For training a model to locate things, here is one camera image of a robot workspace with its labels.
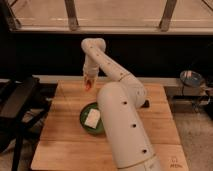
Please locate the black rectangular block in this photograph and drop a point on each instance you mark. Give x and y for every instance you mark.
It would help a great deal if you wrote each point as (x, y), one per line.
(146, 104)

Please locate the metal bowl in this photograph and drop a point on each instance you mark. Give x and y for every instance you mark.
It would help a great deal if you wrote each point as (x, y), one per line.
(191, 78)

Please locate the orange red pepper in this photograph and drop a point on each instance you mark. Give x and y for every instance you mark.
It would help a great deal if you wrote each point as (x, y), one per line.
(88, 85)

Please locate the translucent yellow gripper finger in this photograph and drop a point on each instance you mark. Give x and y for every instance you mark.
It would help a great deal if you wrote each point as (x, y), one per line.
(93, 82)
(84, 80)

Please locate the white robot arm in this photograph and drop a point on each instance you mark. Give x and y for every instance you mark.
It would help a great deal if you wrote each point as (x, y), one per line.
(118, 102)

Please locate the white sponge block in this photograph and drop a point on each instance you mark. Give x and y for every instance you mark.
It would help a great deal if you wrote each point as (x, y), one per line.
(92, 118)

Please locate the black chair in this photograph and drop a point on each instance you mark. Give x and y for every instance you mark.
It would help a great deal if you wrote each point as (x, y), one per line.
(22, 105)

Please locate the green round plate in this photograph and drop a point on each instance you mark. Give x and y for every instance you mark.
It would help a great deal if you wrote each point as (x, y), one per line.
(99, 129)

